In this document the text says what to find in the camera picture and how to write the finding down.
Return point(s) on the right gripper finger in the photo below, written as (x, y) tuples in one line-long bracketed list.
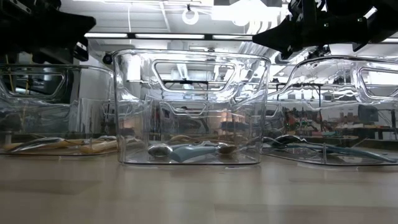
[(273, 35), (286, 53)]

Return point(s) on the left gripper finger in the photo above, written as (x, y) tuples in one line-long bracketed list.
[(79, 25), (81, 49)]

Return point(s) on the narrow clear plastic bin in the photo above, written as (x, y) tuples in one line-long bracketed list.
[(62, 109), (342, 124), (192, 93)]

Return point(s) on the wide clear plastic bin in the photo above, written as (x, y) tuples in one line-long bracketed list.
[(188, 109)]

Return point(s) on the gold spoon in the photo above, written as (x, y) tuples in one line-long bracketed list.
[(192, 138)]

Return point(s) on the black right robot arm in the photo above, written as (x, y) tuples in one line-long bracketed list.
[(382, 18)]

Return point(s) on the black ceiling track fixture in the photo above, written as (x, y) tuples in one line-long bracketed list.
[(318, 51)]

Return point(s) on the long ceiling light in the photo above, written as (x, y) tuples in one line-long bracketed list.
[(168, 36)]

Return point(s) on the black round camera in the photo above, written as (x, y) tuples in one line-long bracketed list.
[(107, 59)]

